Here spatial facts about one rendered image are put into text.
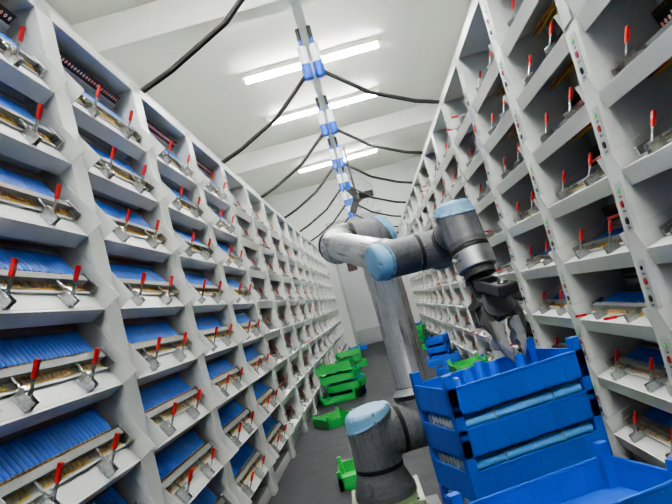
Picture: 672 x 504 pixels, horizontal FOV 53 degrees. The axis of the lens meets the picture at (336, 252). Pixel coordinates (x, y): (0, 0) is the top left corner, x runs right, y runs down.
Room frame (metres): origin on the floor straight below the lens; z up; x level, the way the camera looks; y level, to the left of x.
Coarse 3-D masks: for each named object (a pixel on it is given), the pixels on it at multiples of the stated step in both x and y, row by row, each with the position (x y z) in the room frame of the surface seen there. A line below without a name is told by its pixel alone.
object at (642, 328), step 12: (612, 288) 2.31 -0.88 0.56; (588, 300) 2.32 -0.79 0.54; (600, 300) 2.30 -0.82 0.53; (576, 312) 2.32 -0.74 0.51; (588, 312) 2.32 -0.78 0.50; (648, 312) 1.71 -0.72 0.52; (588, 324) 2.26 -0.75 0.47; (600, 324) 2.13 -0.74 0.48; (612, 324) 2.01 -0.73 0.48; (624, 324) 1.91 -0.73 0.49; (636, 324) 1.83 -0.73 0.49; (648, 324) 1.76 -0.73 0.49; (636, 336) 1.88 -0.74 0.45; (648, 336) 1.79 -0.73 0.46
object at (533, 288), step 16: (464, 64) 3.02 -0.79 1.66; (480, 64) 3.02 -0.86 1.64; (464, 80) 3.02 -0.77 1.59; (480, 80) 3.02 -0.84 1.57; (496, 96) 3.02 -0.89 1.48; (480, 112) 3.02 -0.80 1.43; (496, 112) 3.02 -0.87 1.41; (480, 128) 3.02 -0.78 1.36; (512, 144) 3.02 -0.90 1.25; (496, 160) 3.02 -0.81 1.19; (512, 160) 3.02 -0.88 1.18; (496, 192) 3.03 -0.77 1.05; (512, 192) 3.02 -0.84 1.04; (528, 192) 3.01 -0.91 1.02; (512, 208) 3.02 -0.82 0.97; (512, 240) 3.02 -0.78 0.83; (528, 240) 3.02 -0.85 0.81; (544, 240) 3.01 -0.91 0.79; (528, 288) 3.02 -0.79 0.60; (544, 288) 3.02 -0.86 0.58; (544, 336) 3.02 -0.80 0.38
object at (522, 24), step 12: (528, 0) 1.92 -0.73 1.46; (540, 0) 2.00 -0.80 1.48; (552, 0) 2.08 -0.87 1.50; (528, 12) 1.96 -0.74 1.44; (540, 12) 2.14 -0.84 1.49; (552, 12) 2.15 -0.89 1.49; (516, 24) 2.09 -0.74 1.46; (528, 24) 2.19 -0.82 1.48; (540, 24) 2.18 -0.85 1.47; (504, 36) 2.32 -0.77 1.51; (516, 36) 2.14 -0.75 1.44; (504, 48) 2.29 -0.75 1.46
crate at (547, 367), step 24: (576, 336) 1.36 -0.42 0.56; (504, 360) 1.53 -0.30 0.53; (528, 360) 1.54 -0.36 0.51; (552, 360) 1.34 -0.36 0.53; (576, 360) 1.35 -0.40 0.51; (432, 384) 1.48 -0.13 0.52; (480, 384) 1.30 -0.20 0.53; (504, 384) 1.31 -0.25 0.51; (528, 384) 1.32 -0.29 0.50; (552, 384) 1.34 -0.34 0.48; (432, 408) 1.38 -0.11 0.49; (456, 408) 1.28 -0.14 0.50; (480, 408) 1.30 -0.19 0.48
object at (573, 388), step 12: (564, 384) 1.39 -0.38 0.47; (576, 384) 1.36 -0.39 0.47; (528, 396) 1.36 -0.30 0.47; (540, 396) 1.34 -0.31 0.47; (552, 396) 1.34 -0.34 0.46; (564, 396) 1.35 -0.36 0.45; (492, 408) 1.34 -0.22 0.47; (504, 408) 1.32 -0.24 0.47; (516, 408) 1.32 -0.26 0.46; (432, 420) 1.44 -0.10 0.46; (444, 420) 1.37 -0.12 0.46; (468, 420) 1.30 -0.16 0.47; (480, 420) 1.30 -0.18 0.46
